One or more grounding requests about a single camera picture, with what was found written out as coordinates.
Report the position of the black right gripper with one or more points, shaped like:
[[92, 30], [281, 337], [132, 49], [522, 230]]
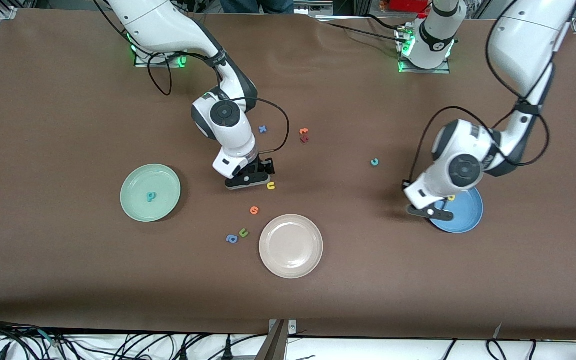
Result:
[[263, 165]]

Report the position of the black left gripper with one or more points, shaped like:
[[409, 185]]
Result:
[[446, 198]]

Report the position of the teal foam letter p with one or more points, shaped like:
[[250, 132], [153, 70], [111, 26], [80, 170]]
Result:
[[151, 196]]

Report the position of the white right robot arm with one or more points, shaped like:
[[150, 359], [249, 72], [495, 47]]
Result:
[[168, 25]]

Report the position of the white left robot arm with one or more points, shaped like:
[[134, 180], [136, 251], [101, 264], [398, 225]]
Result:
[[523, 45]]

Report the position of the blue plate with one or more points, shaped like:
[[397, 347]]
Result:
[[468, 215]]

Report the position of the orange foam letter e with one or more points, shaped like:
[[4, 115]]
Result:
[[254, 210]]

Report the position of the green foam letter u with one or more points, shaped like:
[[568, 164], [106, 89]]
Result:
[[243, 233]]

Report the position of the blue foam letter a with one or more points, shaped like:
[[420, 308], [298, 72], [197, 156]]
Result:
[[232, 239]]

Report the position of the beige plate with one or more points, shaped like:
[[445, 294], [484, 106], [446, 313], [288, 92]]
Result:
[[291, 246]]

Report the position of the green plate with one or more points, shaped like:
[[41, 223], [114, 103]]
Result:
[[138, 210]]

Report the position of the brown table cover sheet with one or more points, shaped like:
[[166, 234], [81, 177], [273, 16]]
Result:
[[343, 300]]

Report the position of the person in blue jeans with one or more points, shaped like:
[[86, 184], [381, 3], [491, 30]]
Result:
[[255, 6]]

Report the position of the grey metal beam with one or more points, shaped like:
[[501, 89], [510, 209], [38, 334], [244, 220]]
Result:
[[274, 345]]

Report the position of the black power plug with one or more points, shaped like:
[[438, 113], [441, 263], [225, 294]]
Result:
[[183, 352], [227, 350]]

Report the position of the red box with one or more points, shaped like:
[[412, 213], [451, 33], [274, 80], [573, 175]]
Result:
[[408, 5]]

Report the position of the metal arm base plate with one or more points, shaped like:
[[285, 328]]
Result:
[[425, 71], [178, 64]]

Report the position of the silver corner bracket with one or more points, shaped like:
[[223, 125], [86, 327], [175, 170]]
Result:
[[292, 327]]

